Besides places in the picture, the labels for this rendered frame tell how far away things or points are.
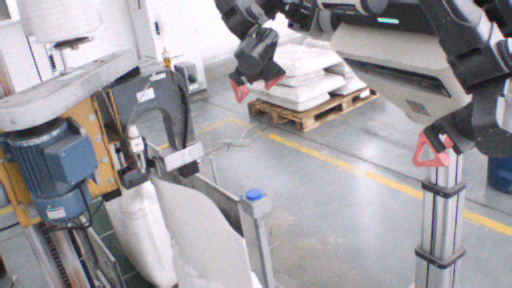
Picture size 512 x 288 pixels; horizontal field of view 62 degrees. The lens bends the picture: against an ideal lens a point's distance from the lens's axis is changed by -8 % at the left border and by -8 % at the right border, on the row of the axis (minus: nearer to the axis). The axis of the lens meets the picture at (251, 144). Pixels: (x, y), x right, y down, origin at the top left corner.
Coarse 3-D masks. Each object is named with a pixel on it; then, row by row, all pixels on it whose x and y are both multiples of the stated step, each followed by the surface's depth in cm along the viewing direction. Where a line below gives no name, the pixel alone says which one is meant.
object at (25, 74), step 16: (96, 0) 375; (0, 16) 336; (0, 32) 339; (16, 32) 346; (96, 32) 385; (16, 48) 349; (32, 48) 357; (80, 48) 380; (96, 48) 389; (16, 64) 352; (32, 64) 360; (48, 64) 367; (80, 64) 384; (16, 80) 356; (32, 80) 363
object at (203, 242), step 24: (168, 192) 137; (192, 192) 129; (168, 216) 132; (192, 216) 135; (216, 216) 122; (192, 240) 119; (216, 240) 112; (240, 240) 105; (192, 264) 125; (216, 264) 117; (240, 264) 110
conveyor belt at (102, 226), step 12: (96, 204) 267; (84, 216) 256; (96, 216) 254; (108, 216) 252; (96, 228) 242; (108, 228) 241; (108, 240) 230; (120, 252) 219; (120, 264) 210; (132, 276) 201
